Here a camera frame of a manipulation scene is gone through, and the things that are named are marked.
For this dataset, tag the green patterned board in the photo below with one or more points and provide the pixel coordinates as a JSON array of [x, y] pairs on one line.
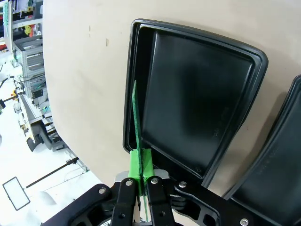
[[6, 11]]

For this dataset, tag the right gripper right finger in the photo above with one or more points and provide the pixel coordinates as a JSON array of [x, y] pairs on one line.
[[147, 164]]

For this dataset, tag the white rectangular softbox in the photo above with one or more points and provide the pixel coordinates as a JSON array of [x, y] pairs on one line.
[[16, 193]]

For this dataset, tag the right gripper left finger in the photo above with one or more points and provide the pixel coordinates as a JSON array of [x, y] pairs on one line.
[[134, 169]]

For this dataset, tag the black ESD tray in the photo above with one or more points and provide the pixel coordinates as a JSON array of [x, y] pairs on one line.
[[277, 164], [195, 99]]

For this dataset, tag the black softbox boom pole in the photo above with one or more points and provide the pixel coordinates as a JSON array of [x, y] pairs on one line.
[[51, 173]]

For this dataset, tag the green perforated circuit board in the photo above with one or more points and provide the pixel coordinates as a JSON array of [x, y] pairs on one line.
[[137, 117]]

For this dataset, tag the aluminium frame cabinet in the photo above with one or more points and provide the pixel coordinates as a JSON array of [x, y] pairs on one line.
[[30, 56]]

